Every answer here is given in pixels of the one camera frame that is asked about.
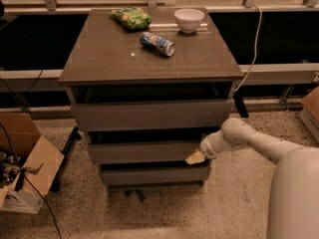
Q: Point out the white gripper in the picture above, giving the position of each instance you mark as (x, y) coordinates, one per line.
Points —
(206, 148)

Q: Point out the drawer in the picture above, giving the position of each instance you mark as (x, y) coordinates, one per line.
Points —
(151, 115)
(155, 176)
(135, 152)

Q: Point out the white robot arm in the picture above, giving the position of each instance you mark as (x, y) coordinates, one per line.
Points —
(293, 209)

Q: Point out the dark brown drawer cabinet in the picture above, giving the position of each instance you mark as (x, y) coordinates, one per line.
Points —
(109, 65)

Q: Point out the cardboard box on right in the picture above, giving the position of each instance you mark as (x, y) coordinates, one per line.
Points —
(310, 112)

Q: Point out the cardboard box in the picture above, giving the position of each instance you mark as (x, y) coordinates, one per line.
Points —
(22, 137)
(310, 112)

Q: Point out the blue soda can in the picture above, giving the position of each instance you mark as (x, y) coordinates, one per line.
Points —
(164, 46)

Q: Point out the black stand leg left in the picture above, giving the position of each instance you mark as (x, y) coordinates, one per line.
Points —
(55, 187)

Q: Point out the white bowl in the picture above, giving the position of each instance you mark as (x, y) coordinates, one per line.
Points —
(188, 20)

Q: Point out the green snack bag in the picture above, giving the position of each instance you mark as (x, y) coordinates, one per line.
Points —
(133, 18)

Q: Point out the cardboard box on left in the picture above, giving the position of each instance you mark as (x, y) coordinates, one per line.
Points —
(22, 137)

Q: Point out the metal parts in box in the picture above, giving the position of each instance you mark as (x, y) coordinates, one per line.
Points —
(9, 168)

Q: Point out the black bracket behind cabinet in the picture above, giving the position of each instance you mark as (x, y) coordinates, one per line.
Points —
(240, 105)

